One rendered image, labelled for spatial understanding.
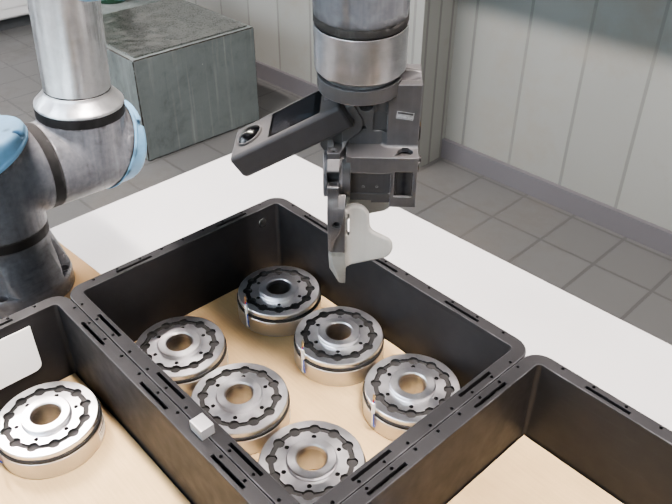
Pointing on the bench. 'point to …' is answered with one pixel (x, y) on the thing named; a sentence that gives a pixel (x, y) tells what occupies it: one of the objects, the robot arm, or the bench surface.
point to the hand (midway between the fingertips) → (336, 252)
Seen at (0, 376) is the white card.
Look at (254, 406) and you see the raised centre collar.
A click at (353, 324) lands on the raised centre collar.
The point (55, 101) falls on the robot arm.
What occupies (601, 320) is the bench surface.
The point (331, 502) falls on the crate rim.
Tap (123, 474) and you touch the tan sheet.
